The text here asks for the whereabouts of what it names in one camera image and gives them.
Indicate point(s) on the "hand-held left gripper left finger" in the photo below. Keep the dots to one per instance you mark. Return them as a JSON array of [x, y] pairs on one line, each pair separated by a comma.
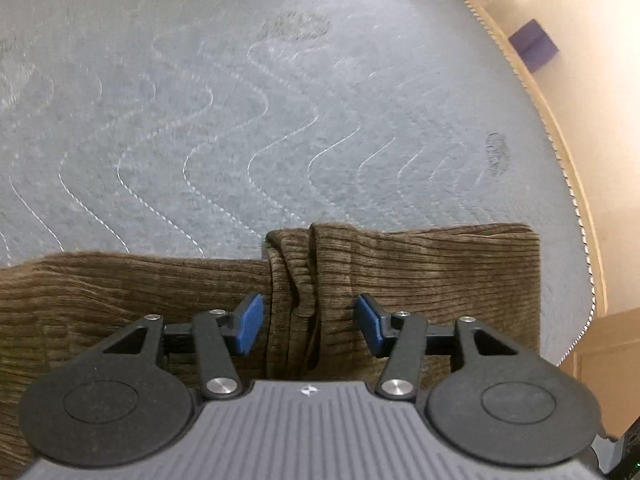
[[250, 322]]

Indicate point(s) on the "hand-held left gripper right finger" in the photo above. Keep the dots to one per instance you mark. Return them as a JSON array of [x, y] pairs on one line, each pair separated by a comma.
[[367, 325]]

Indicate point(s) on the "cardboard box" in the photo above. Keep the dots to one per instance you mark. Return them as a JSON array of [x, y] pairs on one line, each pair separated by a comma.
[[610, 360]]

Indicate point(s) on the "grey quilted mattress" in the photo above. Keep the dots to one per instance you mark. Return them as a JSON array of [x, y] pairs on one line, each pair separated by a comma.
[[250, 110]]

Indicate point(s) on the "purple box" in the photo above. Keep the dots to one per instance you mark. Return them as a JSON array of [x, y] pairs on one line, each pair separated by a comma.
[[537, 47]]

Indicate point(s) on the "wooden bed frame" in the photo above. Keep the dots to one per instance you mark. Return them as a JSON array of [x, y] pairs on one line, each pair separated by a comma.
[[594, 260]]

